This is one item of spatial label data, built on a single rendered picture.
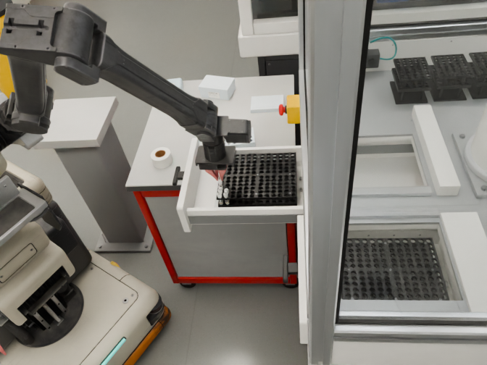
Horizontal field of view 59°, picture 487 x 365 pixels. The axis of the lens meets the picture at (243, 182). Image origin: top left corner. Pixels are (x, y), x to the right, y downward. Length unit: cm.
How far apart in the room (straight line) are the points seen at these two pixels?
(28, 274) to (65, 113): 82
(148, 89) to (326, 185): 46
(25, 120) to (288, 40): 118
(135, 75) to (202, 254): 113
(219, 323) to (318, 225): 152
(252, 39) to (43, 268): 119
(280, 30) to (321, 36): 152
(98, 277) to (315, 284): 142
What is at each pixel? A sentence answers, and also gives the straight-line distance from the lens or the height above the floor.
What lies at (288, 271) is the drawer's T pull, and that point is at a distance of 103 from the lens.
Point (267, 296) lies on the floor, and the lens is 203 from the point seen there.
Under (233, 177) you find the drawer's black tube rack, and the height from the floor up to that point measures 90.
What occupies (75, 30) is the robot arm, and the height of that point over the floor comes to 150.
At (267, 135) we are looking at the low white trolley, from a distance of 158.
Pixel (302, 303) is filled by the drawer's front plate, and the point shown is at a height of 93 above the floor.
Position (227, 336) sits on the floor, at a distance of 197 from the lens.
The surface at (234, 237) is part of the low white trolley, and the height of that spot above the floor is 44.
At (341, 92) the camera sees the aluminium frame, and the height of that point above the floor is 157.
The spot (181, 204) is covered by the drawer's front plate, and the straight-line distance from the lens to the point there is 117.
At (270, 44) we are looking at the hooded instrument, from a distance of 190.
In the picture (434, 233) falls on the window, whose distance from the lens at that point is 58.
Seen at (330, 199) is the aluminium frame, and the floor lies 142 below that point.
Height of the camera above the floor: 179
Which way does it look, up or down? 46 degrees down
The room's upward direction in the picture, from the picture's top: 9 degrees counter-clockwise
